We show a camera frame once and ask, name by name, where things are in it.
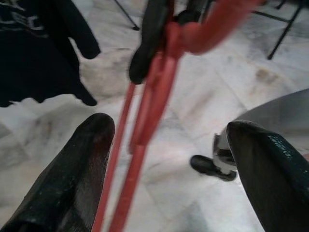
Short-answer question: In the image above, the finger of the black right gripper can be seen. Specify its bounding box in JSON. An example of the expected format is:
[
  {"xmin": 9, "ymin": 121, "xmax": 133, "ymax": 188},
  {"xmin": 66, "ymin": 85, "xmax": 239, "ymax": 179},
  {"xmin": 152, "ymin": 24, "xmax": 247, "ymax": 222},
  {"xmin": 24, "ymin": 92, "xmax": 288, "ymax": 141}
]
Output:
[
  {"xmin": 129, "ymin": 0, "xmax": 171, "ymax": 85},
  {"xmin": 175, "ymin": 9, "xmax": 202, "ymax": 26}
]

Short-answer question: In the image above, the robot silver leg black foot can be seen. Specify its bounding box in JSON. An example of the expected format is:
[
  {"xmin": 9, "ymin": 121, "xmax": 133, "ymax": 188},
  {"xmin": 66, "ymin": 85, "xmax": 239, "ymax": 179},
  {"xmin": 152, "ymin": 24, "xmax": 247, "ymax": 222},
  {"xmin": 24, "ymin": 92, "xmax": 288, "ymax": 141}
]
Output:
[{"xmin": 190, "ymin": 88, "xmax": 309, "ymax": 182}]

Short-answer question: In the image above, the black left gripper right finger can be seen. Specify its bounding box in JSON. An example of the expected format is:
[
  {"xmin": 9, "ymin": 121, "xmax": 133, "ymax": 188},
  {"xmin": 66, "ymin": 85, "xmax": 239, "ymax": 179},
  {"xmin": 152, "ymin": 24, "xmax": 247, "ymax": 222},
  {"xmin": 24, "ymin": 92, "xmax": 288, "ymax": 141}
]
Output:
[{"xmin": 226, "ymin": 120, "xmax": 309, "ymax": 232}]

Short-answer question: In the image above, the black shirt with green logo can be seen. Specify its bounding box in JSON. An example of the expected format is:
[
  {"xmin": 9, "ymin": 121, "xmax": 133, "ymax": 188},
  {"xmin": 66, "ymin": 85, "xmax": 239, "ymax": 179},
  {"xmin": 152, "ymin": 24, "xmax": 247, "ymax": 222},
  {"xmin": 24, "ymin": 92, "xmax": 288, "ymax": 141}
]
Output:
[{"xmin": 0, "ymin": 0, "xmax": 101, "ymax": 107}]

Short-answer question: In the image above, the silver metal clothes rack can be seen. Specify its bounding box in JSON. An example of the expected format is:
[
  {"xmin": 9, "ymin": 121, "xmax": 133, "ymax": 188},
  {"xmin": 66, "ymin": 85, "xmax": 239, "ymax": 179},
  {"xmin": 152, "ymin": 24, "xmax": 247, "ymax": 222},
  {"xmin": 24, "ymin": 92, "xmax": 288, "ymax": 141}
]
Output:
[{"xmin": 113, "ymin": 0, "xmax": 309, "ymax": 60}]

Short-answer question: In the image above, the red plastic hanger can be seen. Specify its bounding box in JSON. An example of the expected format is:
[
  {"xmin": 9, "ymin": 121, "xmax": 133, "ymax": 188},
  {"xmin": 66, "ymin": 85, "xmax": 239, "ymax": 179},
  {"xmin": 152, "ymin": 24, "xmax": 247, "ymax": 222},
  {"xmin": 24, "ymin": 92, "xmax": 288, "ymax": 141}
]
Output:
[{"xmin": 91, "ymin": 0, "xmax": 266, "ymax": 232}]

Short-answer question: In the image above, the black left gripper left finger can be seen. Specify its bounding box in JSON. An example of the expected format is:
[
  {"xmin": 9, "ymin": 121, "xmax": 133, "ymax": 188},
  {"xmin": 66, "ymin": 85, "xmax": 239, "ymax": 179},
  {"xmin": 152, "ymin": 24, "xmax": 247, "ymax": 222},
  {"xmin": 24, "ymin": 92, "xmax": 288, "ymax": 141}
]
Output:
[{"xmin": 0, "ymin": 113, "xmax": 116, "ymax": 232}]

